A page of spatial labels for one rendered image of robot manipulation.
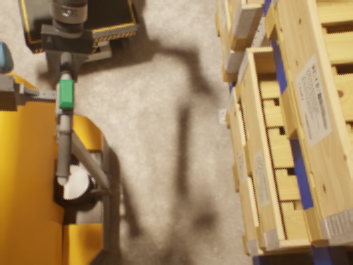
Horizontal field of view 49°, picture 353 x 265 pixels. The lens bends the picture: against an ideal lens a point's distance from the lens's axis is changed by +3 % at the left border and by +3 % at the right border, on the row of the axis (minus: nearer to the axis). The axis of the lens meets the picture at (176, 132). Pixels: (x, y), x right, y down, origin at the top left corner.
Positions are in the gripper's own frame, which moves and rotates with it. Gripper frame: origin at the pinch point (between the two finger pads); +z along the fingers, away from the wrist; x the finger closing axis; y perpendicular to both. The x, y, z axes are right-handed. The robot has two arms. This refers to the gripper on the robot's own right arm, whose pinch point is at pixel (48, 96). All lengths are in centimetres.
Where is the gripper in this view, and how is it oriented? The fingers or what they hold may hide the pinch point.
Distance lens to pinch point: 113.6
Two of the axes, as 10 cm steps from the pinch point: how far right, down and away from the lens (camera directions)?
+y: -0.7, -9.4, 3.5
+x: -2.9, 3.5, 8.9
